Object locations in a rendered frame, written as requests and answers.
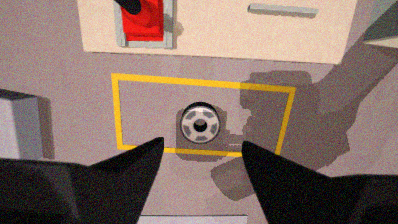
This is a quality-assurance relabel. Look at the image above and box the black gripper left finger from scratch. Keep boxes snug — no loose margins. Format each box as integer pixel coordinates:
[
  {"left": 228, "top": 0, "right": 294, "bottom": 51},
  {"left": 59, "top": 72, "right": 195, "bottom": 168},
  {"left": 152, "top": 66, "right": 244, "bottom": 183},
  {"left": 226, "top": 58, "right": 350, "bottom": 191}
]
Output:
[{"left": 0, "top": 137, "right": 164, "bottom": 224}]

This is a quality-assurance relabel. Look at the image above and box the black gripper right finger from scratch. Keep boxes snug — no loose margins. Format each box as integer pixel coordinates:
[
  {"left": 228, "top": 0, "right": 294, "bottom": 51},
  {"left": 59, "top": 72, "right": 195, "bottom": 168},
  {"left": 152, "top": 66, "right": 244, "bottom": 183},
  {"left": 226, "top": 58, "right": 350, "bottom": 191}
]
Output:
[{"left": 241, "top": 141, "right": 398, "bottom": 224}]

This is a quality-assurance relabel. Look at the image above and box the grey wheel with black tyre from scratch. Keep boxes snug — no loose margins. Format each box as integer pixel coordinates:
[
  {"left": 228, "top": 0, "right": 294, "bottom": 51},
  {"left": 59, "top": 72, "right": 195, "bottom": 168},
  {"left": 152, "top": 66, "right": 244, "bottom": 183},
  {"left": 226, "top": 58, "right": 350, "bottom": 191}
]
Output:
[{"left": 180, "top": 102, "right": 221, "bottom": 144}]

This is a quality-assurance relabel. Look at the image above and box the yellow rectangular outline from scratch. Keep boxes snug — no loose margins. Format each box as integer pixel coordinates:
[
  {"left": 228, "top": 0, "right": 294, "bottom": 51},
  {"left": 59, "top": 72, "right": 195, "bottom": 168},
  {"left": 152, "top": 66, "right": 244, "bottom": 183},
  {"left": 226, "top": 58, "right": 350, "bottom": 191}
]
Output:
[{"left": 111, "top": 73, "right": 296, "bottom": 157}]

